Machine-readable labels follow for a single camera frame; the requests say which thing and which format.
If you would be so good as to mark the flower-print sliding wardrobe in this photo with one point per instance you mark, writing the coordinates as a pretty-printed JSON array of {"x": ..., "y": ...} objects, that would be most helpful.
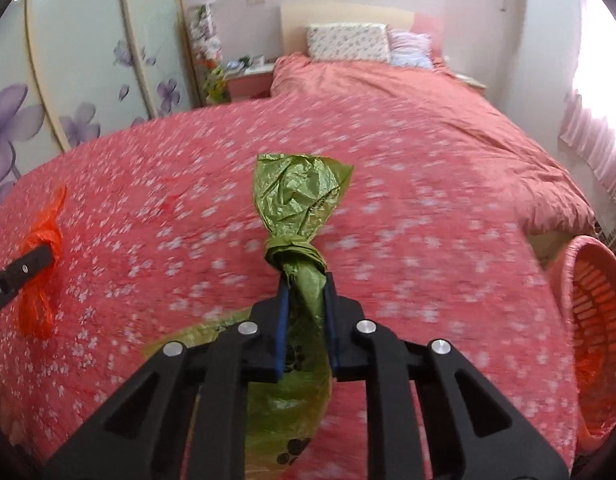
[{"x": 78, "y": 35}]

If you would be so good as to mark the salmon duvet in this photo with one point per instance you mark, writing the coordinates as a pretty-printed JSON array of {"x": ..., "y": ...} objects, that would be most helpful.
[{"x": 437, "y": 125}]

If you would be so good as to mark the beige and pink headboard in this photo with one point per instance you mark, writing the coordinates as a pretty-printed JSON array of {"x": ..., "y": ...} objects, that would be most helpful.
[{"x": 338, "y": 12}]

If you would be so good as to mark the red floral blanket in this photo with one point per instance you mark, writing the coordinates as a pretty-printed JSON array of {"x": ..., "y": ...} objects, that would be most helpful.
[{"x": 188, "y": 185}]

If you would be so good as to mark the white floral pillow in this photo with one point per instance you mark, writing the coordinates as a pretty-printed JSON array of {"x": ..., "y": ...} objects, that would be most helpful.
[{"x": 348, "y": 42}]

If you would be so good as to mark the translucent pink liner bag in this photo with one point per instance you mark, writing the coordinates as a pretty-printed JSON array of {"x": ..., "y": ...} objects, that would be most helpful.
[{"x": 560, "y": 285}]

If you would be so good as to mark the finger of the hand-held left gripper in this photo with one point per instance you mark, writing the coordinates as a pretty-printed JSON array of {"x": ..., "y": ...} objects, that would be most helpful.
[{"x": 33, "y": 262}]

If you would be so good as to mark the clear tube of plush toys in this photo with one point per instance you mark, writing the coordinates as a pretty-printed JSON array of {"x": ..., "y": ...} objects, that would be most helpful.
[{"x": 205, "y": 35}]

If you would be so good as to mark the pink bedside table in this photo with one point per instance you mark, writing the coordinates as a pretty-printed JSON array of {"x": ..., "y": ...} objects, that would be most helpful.
[
  {"x": 248, "y": 85},
  {"x": 472, "y": 82}
]

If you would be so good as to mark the orange plastic laundry basket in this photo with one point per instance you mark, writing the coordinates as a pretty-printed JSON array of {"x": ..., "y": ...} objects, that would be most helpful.
[{"x": 597, "y": 320}]

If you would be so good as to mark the orange plastic bag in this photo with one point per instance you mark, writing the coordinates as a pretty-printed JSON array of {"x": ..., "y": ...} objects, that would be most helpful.
[{"x": 38, "y": 310}]

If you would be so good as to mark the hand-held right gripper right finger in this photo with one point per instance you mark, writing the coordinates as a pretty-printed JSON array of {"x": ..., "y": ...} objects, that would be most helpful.
[{"x": 332, "y": 340}]

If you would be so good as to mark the olive paw-print plastic bag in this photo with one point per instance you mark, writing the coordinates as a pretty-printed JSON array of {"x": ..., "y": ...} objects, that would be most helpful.
[{"x": 298, "y": 195}]

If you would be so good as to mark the pink curtain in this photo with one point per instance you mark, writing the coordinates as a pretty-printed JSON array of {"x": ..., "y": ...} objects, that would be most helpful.
[{"x": 597, "y": 125}]

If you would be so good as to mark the pink striped pillow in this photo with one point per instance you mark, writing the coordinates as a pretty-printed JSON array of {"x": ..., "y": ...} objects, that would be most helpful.
[{"x": 410, "y": 50}]

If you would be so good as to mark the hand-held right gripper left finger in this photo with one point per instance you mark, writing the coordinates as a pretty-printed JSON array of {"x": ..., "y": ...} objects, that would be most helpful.
[{"x": 282, "y": 340}]

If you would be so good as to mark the green plush toy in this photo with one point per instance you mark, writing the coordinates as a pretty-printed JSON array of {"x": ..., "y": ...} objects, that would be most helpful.
[{"x": 215, "y": 85}]

